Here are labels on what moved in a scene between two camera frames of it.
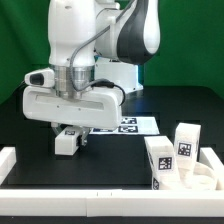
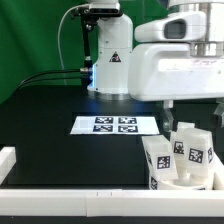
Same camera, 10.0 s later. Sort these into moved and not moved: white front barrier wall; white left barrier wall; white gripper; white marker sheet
Moved: white gripper
Not moved: white front barrier wall; white left barrier wall; white marker sheet
